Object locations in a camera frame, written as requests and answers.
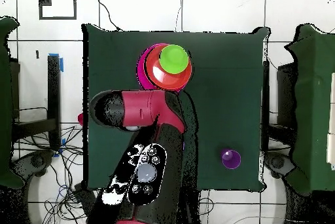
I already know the blue tape strip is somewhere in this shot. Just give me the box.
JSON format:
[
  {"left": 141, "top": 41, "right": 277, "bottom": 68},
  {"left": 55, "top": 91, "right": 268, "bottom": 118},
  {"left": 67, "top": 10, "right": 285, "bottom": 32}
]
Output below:
[
  {"left": 48, "top": 52, "right": 64, "bottom": 73},
  {"left": 53, "top": 138, "right": 67, "bottom": 158}
]

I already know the large pink bowl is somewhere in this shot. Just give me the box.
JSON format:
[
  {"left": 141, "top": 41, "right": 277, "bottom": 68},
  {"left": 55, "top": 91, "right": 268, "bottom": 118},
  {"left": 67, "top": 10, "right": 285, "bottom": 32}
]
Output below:
[{"left": 136, "top": 42, "right": 168, "bottom": 92}]

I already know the large orange bowl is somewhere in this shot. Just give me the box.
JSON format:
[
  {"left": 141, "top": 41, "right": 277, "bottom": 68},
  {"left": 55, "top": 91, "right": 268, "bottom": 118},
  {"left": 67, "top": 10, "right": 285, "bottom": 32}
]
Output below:
[{"left": 145, "top": 44, "right": 193, "bottom": 93}]

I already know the gray pedestal leg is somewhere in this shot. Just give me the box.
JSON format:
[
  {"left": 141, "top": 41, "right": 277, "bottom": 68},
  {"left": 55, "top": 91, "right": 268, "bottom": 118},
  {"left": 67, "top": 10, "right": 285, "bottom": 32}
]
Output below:
[
  {"left": 10, "top": 149, "right": 56, "bottom": 183},
  {"left": 264, "top": 151, "right": 296, "bottom": 179}
]

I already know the black floor cable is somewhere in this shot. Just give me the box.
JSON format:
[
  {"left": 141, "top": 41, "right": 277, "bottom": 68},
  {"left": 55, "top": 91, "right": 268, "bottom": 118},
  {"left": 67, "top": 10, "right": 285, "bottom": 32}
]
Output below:
[{"left": 94, "top": 0, "right": 123, "bottom": 32}]

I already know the tangle of floor cables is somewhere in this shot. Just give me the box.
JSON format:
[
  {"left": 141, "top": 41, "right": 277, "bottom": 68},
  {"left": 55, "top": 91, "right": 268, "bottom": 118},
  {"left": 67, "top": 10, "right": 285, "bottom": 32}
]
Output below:
[{"left": 12, "top": 125, "right": 90, "bottom": 224}]

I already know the green cloth covered table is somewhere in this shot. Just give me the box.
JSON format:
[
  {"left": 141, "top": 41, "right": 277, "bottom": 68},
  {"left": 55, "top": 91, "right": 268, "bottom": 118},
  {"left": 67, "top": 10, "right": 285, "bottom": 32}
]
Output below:
[
  {"left": 284, "top": 23, "right": 335, "bottom": 196},
  {"left": 0, "top": 16, "right": 25, "bottom": 190}
]

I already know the small green bowl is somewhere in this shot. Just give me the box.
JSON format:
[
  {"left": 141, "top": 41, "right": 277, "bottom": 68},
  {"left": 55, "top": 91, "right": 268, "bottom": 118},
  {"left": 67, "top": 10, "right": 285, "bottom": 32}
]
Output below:
[{"left": 158, "top": 44, "right": 190, "bottom": 75}]

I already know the black tape square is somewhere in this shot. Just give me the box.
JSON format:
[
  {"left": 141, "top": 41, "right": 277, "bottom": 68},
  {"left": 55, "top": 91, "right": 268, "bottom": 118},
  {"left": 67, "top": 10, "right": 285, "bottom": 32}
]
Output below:
[{"left": 38, "top": 0, "right": 78, "bottom": 21}]

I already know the purple cup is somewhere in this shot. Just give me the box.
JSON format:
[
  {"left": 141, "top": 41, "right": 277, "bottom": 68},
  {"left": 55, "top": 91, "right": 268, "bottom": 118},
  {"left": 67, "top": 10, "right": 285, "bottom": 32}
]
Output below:
[{"left": 220, "top": 148, "right": 242, "bottom": 170}]

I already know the black metal stand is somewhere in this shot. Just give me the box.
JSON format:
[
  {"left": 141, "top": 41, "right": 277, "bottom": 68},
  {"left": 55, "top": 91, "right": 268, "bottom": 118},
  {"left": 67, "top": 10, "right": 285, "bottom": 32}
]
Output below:
[
  {"left": 11, "top": 55, "right": 62, "bottom": 151},
  {"left": 261, "top": 60, "right": 298, "bottom": 154}
]

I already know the dark green tablecloth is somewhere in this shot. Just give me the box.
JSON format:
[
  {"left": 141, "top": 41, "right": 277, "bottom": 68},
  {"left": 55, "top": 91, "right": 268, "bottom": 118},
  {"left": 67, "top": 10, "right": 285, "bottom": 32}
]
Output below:
[{"left": 82, "top": 23, "right": 270, "bottom": 192}]

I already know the black power box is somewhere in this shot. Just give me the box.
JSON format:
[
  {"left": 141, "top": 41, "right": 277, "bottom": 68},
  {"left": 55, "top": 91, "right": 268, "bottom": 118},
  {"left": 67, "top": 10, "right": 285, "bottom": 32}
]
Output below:
[{"left": 73, "top": 183, "right": 96, "bottom": 212}]

